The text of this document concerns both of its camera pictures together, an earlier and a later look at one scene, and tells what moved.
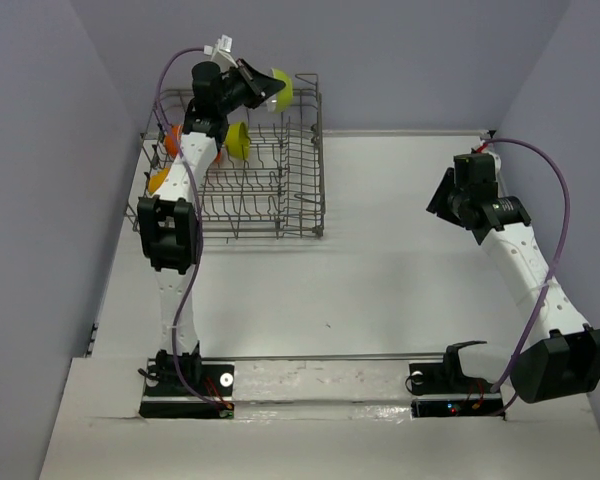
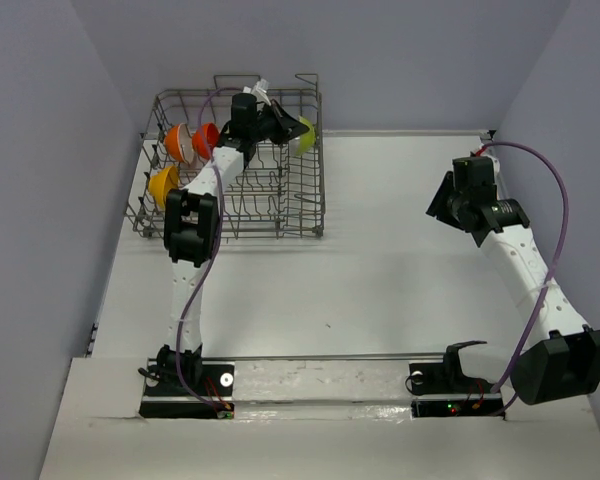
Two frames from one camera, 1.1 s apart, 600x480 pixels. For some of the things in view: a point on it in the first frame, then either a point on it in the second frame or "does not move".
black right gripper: [440, 202] does not move
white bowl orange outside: [173, 139] does not move
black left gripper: [257, 85] → [287, 127]
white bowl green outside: [282, 99] → [307, 139]
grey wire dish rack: [276, 192] does not move
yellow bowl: [156, 179] does not move
